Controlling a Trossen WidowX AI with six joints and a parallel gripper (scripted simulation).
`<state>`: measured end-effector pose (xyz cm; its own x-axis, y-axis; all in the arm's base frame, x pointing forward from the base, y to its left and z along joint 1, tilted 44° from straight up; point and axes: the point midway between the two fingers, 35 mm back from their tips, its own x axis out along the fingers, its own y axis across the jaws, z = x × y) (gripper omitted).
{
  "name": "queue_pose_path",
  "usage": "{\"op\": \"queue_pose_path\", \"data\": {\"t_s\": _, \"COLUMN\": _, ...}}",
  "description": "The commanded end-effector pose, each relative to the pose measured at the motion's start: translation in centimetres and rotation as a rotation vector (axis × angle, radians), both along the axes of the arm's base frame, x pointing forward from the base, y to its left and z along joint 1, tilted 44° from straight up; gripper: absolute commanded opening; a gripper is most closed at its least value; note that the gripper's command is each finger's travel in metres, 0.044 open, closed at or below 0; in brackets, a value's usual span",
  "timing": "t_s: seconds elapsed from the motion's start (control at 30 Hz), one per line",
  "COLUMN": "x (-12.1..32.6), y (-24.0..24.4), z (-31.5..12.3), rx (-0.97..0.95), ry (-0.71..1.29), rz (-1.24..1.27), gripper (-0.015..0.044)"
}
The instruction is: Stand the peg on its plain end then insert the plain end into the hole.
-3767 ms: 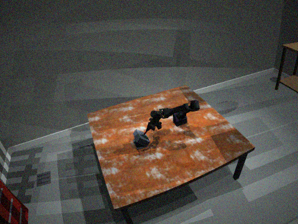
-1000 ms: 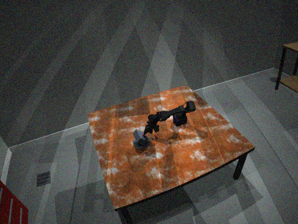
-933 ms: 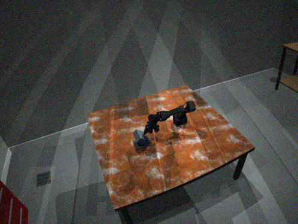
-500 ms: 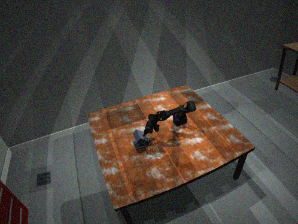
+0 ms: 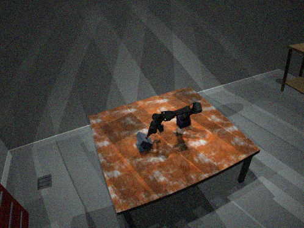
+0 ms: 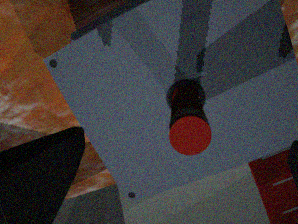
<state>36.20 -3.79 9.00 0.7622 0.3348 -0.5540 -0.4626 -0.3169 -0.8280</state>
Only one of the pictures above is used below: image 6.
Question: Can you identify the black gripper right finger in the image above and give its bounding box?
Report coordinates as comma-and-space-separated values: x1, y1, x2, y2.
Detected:
287, 140, 298, 190

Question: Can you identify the blue-grey sloped panel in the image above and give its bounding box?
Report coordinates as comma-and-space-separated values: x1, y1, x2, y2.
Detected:
43, 0, 298, 202

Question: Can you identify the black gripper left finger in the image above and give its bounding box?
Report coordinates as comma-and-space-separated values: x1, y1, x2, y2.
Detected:
0, 127, 85, 224

